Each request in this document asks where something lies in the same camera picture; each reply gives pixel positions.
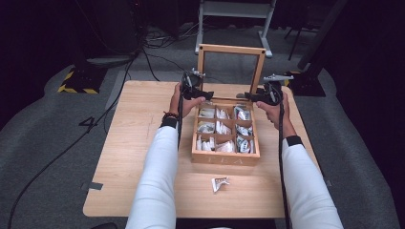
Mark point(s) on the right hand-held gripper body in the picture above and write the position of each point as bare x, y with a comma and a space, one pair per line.
273, 93

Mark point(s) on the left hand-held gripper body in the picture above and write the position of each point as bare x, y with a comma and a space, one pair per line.
191, 83

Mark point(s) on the wooden tea box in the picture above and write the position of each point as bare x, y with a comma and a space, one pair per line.
226, 157

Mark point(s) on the white desk frame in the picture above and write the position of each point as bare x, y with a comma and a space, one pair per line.
234, 9

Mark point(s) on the black tripod legs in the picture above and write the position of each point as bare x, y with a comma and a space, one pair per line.
297, 41

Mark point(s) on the dark slanted stand pole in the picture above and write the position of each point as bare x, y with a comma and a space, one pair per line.
321, 35

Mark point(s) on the person's right hand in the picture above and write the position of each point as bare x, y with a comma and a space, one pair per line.
277, 116

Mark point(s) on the grey tape strip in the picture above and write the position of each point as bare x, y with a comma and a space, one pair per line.
95, 186

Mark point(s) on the single tea bag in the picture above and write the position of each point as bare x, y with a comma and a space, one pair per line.
219, 184

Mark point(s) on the yellow striped black stand base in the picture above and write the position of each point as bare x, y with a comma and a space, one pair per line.
81, 81
307, 84

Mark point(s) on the grey table grommet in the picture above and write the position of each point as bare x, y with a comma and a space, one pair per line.
240, 95

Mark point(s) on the pile of white tea packets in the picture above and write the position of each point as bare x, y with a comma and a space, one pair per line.
224, 129

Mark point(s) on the person's left hand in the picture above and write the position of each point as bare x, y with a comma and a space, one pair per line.
178, 106

